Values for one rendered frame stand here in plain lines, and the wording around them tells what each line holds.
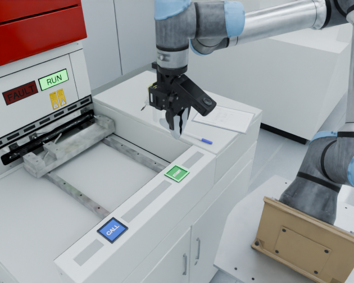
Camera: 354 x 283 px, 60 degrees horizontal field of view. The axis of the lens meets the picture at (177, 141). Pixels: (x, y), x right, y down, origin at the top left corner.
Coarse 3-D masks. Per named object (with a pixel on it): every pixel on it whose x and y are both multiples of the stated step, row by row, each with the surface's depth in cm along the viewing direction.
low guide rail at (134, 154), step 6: (108, 138) 126; (108, 144) 126; (114, 144) 123; (120, 144) 122; (120, 150) 123; (126, 150) 120; (132, 150) 119; (132, 156) 119; (138, 156) 117; (144, 156) 117; (144, 162) 116; (150, 162) 114; (156, 162) 114; (156, 168) 113; (162, 168) 111
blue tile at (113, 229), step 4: (112, 220) 78; (108, 224) 77; (112, 224) 77; (116, 224) 77; (104, 228) 76; (108, 228) 76; (112, 228) 76; (116, 228) 76; (120, 228) 76; (124, 228) 76; (104, 232) 75; (108, 232) 75; (112, 232) 75; (116, 232) 75; (120, 232) 75; (108, 236) 74; (112, 236) 74
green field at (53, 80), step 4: (60, 72) 114; (64, 72) 115; (48, 76) 110; (52, 76) 112; (56, 76) 113; (60, 76) 114; (64, 76) 116; (40, 80) 109; (44, 80) 110; (48, 80) 111; (52, 80) 112; (56, 80) 114; (60, 80) 115; (64, 80) 116; (44, 84) 110; (48, 84) 112; (52, 84) 113; (44, 88) 111
